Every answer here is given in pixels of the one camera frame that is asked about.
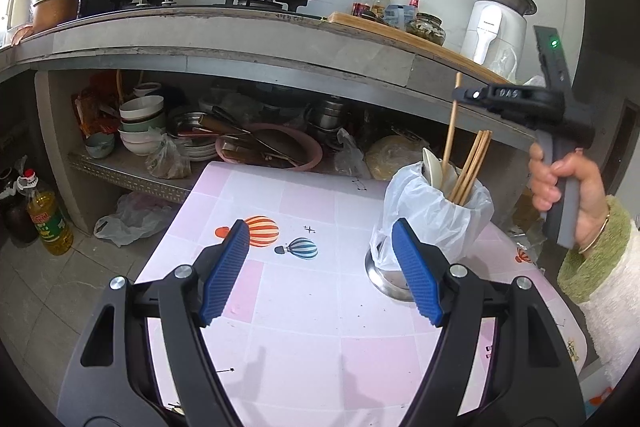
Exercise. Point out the person's right hand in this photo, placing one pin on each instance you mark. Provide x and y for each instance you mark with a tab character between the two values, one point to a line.
593	207

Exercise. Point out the wooden chopstick five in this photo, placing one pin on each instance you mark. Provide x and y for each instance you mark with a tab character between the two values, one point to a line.
451	128

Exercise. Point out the right forearm fuzzy sleeve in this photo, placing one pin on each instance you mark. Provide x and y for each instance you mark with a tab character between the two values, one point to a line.
604	284

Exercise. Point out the white shell-shaped rice paddle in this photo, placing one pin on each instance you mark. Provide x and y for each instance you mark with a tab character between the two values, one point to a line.
449	178

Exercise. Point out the wooden chopstick two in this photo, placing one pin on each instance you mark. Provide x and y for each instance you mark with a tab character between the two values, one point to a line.
468	174

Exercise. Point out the white plastic bag liner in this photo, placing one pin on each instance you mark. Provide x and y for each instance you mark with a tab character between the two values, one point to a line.
435	220

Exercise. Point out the wooden chopstick four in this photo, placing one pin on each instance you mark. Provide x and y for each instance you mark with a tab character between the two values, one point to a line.
463	174

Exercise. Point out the steel utensil holder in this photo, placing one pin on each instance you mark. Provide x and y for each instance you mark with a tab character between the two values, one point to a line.
390	283

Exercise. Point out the wooden cutting board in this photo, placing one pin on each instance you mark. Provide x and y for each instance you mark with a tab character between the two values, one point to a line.
397	37

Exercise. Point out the white electric appliance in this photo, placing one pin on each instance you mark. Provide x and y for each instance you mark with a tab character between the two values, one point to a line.
495	35

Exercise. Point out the bag of yellow food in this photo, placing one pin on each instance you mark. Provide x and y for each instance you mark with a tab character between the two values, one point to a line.
386	156

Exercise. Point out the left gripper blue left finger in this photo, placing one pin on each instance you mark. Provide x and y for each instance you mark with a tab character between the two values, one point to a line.
111	380

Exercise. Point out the wooden chopstick one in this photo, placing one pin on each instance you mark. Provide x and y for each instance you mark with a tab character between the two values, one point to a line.
479	140

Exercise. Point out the yellow cooking oil bottle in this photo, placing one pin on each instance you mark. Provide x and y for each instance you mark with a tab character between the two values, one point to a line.
42	207

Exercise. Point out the wooden chopstick three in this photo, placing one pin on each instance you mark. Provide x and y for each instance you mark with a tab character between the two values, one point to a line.
478	163

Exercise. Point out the stack of white bowls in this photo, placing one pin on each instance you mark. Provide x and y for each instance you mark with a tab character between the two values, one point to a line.
143	119

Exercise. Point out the white plastic soup spoon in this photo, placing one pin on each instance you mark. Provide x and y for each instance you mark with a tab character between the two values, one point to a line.
431	169

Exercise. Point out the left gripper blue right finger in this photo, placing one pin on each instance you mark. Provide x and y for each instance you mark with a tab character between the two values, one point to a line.
531	380

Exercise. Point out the pink plastic basin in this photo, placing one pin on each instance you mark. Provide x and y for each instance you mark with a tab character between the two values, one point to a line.
266	145

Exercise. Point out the blue white packet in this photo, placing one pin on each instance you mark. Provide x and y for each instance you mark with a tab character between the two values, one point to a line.
399	16

